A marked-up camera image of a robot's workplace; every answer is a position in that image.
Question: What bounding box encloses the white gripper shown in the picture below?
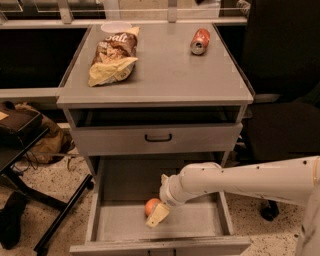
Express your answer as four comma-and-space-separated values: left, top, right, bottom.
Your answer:
146, 174, 186, 228

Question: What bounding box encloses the orange fruit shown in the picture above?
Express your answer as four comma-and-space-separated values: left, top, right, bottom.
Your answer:
144, 198, 160, 216

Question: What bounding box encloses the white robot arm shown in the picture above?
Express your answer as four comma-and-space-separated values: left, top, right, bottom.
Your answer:
146, 156, 320, 256

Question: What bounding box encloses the open bottom drawer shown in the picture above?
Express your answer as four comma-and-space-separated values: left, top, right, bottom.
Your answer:
70, 153, 250, 256

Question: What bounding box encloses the closed upper drawer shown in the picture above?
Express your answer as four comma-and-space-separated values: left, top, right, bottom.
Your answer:
72, 123, 242, 156

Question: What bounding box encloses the grey drawer cabinet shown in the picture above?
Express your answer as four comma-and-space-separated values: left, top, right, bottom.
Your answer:
57, 23, 253, 172

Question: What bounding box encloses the brown backpack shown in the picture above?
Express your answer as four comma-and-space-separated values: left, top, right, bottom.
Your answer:
14, 102, 74, 164

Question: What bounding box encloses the brown yellow chip bag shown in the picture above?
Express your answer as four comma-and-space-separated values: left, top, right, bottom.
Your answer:
88, 27, 140, 87

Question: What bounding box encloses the black shoe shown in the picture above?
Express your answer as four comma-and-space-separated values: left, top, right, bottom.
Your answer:
0, 192, 27, 250

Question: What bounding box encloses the black folding table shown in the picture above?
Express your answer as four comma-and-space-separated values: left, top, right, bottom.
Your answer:
0, 126, 95, 256

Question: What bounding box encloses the red soda can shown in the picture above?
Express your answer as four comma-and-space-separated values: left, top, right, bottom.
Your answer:
190, 28, 210, 55

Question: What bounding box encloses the white plastic lid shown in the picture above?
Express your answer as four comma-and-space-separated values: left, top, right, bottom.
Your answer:
101, 21, 132, 33

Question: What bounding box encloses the black office chair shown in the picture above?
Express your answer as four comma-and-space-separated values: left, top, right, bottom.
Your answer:
229, 0, 320, 222

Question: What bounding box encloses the black drawer handle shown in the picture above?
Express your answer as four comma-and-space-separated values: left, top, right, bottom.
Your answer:
144, 134, 173, 143

